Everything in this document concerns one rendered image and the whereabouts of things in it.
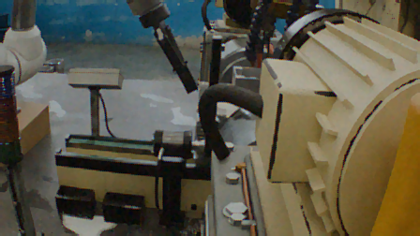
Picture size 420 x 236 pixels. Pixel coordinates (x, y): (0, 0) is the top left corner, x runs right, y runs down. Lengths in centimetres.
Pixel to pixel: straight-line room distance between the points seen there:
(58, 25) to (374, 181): 736
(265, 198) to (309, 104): 16
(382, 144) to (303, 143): 7
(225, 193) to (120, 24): 660
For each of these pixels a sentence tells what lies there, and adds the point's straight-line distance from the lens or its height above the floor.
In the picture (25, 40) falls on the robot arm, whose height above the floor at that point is 115.
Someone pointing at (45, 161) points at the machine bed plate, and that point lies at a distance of 130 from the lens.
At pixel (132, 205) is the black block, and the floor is 86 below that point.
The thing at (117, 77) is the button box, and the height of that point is 106.
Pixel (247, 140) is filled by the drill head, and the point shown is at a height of 113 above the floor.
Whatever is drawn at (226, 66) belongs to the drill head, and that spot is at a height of 110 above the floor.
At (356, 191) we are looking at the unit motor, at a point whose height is 126.
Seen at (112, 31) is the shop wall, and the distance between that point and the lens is 706.
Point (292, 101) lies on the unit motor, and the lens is 28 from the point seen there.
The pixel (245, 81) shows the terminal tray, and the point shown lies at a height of 114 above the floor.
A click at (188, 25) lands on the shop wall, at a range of 670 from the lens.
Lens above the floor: 139
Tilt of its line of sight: 21 degrees down
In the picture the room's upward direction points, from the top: 4 degrees clockwise
